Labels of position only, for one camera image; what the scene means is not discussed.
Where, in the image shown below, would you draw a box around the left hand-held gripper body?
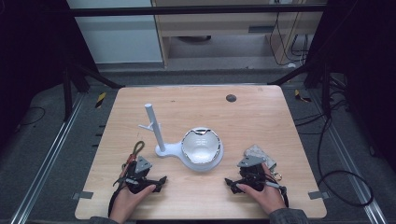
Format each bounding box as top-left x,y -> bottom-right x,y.
113,155 -> 157,195

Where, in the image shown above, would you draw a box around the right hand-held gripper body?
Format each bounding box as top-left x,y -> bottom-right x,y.
236,154 -> 289,196

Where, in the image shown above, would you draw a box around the olive and orange lanyard keychain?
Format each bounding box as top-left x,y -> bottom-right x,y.
120,140 -> 146,180

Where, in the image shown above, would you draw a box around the white key stand with bowl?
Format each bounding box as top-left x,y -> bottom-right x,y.
137,103 -> 225,173

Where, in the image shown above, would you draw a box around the person's right hand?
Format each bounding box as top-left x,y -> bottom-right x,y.
235,162 -> 288,216

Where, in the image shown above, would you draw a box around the person's left hand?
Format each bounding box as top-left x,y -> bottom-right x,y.
109,184 -> 157,224

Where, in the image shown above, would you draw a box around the yellow and black tape strip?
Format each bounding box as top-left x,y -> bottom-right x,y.
293,89 -> 313,104
94,91 -> 107,109

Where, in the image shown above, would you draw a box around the black metal stand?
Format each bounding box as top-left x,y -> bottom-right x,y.
266,60 -> 332,119
61,60 -> 126,123

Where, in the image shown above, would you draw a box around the white cabinet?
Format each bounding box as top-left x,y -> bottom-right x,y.
66,0 -> 163,65

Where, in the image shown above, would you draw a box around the light wooden desk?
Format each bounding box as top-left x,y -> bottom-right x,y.
151,0 -> 328,68

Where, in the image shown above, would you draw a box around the black curtain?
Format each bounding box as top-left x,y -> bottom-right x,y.
0,0 -> 99,153
306,0 -> 396,174

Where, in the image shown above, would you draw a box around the black strap on left gripper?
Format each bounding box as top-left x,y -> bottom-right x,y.
107,186 -> 123,217

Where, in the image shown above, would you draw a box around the black strap on gripper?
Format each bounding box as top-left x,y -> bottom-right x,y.
278,186 -> 290,209
107,186 -> 123,217

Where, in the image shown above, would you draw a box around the black strap on right gripper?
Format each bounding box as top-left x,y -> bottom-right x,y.
278,186 -> 290,209

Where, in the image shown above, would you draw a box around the thick black looped floor cable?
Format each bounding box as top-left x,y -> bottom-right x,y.
293,89 -> 375,208

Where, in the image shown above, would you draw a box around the aluminium floor rail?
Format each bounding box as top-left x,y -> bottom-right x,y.
9,92 -> 86,224
310,89 -> 389,224

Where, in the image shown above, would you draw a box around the thin black floor cable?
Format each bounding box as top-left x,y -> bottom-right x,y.
18,105 -> 47,127

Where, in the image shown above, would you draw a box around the black cables behind desk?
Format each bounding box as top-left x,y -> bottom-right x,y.
268,11 -> 310,67

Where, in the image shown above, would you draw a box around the black horizontal frame bar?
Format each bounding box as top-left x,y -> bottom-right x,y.
68,4 -> 327,18

